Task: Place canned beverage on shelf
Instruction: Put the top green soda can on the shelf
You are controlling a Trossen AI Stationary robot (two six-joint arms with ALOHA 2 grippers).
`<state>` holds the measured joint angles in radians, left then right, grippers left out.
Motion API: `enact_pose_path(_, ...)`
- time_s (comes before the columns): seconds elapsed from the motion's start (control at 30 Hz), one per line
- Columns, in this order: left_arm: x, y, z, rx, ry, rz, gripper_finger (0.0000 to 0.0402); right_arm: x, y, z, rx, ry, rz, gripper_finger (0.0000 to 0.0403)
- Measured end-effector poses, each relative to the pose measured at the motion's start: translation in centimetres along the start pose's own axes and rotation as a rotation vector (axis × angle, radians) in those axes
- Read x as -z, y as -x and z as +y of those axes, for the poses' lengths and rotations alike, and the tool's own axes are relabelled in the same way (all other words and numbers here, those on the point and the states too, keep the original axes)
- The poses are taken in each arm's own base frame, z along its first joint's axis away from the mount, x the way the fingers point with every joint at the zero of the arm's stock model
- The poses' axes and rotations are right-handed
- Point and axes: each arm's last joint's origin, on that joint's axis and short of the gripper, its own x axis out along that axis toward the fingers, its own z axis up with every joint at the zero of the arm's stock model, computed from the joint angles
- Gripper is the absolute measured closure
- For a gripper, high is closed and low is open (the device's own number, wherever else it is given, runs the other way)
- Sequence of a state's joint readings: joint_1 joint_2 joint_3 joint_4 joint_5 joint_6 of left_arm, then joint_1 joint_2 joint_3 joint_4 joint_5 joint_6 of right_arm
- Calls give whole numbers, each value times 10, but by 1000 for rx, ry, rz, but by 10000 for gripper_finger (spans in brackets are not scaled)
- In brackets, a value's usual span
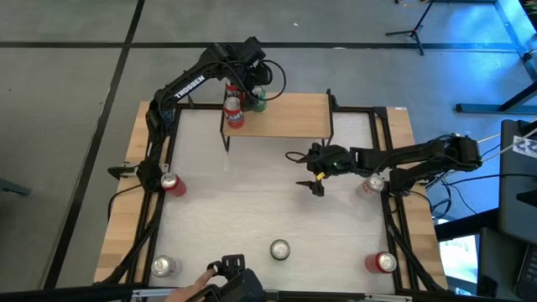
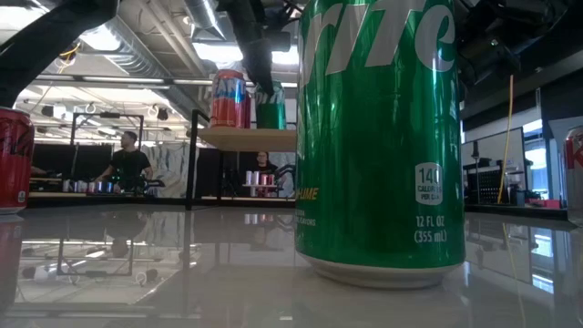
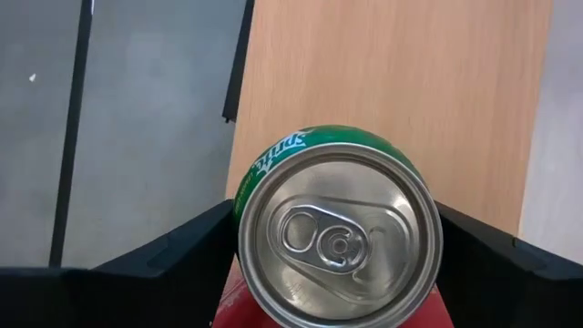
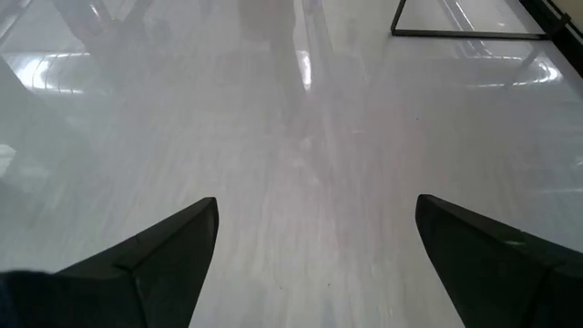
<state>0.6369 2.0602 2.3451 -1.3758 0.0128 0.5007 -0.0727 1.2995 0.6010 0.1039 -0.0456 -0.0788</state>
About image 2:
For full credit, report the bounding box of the long wooden table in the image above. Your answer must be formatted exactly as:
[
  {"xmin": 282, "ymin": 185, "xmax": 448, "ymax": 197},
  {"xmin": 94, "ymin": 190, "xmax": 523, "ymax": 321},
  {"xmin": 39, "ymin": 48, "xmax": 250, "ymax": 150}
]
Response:
[{"xmin": 27, "ymin": 190, "xmax": 151, "ymax": 200}]

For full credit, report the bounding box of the red Fanta can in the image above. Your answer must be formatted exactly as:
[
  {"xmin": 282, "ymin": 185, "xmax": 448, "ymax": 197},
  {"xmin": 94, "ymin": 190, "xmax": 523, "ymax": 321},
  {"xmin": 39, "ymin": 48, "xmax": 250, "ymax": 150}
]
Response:
[{"xmin": 210, "ymin": 68, "xmax": 252, "ymax": 129}]

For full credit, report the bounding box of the white work surface mat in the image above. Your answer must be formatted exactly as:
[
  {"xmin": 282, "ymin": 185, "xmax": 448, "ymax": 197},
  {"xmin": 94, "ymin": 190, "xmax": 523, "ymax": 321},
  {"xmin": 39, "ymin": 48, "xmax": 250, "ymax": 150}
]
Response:
[{"xmin": 0, "ymin": 203, "xmax": 583, "ymax": 328}]

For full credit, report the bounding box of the long ceiling strip light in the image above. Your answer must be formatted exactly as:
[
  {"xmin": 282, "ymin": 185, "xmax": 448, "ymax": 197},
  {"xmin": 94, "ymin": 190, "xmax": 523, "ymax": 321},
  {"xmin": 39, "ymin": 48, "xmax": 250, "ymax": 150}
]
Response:
[{"xmin": 35, "ymin": 74, "xmax": 166, "ymax": 86}]

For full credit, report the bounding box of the person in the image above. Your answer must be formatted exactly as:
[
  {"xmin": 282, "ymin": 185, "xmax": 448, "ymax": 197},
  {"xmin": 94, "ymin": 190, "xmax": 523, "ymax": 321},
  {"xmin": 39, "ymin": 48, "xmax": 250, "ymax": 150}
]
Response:
[
  {"xmin": 251, "ymin": 150, "xmax": 280, "ymax": 177},
  {"xmin": 94, "ymin": 130, "xmax": 155, "ymax": 196}
]

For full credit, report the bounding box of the black partition panel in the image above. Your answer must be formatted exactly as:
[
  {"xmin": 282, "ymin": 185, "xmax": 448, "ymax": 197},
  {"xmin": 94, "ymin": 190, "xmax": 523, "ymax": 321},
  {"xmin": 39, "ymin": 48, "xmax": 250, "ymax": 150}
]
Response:
[{"xmin": 31, "ymin": 144, "xmax": 115, "ymax": 181}]

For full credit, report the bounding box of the small wooden shelf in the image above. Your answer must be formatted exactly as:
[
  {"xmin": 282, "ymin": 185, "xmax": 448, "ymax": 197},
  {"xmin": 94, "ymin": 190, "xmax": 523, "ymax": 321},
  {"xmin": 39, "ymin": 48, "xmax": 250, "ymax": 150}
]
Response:
[{"xmin": 240, "ymin": 183, "xmax": 280, "ymax": 198}]

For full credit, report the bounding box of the white partition board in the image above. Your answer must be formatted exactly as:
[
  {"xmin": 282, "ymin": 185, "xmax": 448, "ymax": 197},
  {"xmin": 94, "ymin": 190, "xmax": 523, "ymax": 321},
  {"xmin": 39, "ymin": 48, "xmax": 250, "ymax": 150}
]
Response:
[{"xmin": 460, "ymin": 127, "xmax": 526, "ymax": 168}]

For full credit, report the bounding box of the red box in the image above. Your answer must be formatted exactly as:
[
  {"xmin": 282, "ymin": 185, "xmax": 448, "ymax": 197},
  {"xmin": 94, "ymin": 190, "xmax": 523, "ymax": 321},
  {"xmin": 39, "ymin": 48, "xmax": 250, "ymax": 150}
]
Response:
[{"xmin": 530, "ymin": 198, "xmax": 562, "ymax": 210}]

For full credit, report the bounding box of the round silver duct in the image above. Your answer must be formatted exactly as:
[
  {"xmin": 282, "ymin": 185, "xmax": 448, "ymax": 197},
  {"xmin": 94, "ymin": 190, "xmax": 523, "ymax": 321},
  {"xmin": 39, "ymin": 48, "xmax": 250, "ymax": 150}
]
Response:
[{"xmin": 184, "ymin": 0, "xmax": 229, "ymax": 41}]

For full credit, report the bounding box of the silver spiral duct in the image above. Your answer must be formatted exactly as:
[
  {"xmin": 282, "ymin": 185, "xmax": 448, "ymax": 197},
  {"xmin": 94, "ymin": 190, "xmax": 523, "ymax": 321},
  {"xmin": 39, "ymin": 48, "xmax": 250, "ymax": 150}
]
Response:
[{"xmin": 103, "ymin": 15, "xmax": 206, "ymax": 120}]

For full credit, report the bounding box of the silver can with red lettering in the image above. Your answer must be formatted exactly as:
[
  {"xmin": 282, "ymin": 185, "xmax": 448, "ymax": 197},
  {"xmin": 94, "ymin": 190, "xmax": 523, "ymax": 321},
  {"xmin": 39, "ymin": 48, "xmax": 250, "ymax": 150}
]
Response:
[{"xmin": 563, "ymin": 126, "xmax": 583, "ymax": 228}]

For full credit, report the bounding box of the yellow hanging cable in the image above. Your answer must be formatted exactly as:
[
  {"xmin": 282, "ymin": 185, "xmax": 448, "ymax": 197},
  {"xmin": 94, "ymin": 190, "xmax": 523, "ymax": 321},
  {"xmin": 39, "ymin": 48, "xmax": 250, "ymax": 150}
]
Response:
[{"xmin": 497, "ymin": 74, "xmax": 516, "ymax": 205}]

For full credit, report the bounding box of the black rig frame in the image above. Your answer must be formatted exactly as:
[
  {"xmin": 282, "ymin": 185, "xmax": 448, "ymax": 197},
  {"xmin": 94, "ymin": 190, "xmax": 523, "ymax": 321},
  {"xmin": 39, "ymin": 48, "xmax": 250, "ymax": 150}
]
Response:
[{"xmin": 69, "ymin": 111, "xmax": 146, "ymax": 181}]

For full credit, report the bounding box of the black pegboard rack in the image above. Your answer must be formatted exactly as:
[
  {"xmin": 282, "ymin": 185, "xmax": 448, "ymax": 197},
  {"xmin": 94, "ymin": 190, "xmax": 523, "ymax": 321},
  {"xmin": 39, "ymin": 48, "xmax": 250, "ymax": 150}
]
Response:
[{"xmin": 462, "ymin": 157, "xmax": 525, "ymax": 207}]

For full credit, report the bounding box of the red can with black script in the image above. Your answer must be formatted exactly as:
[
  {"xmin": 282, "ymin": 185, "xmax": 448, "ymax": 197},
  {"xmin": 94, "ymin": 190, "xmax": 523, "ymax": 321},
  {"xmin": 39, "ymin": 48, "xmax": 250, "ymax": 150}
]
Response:
[{"xmin": 0, "ymin": 107, "xmax": 36, "ymax": 215}]

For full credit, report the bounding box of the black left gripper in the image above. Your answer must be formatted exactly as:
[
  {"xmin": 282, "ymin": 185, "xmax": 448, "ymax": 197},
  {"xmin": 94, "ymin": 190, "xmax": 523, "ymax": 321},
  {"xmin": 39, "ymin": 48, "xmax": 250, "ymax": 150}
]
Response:
[{"xmin": 217, "ymin": 0, "xmax": 297, "ymax": 98}]

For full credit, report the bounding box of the wooden shelf with black frame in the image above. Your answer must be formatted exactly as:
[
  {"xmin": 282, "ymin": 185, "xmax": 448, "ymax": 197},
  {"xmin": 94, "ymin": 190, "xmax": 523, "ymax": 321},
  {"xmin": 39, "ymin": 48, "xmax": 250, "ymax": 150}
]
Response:
[{"xmin": 184, "ymin": 108, "xmax": 298, "ymax": 211}]

